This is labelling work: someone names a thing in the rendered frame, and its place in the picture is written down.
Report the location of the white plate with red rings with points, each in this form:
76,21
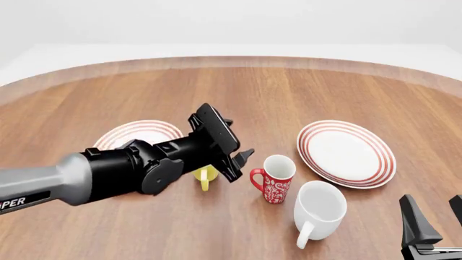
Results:
144,132
343,155

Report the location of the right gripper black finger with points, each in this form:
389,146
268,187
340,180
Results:
457,207
418,227

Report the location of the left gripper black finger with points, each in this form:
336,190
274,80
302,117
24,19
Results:
228,122
244,157

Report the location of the red mug with white pattern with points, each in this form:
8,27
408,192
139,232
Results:
276,187

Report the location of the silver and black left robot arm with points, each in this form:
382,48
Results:
72,178

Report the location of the yellow mug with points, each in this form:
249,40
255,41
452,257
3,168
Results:
205,178

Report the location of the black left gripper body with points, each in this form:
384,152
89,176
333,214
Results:
228,168

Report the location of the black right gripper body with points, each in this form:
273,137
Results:
429,253

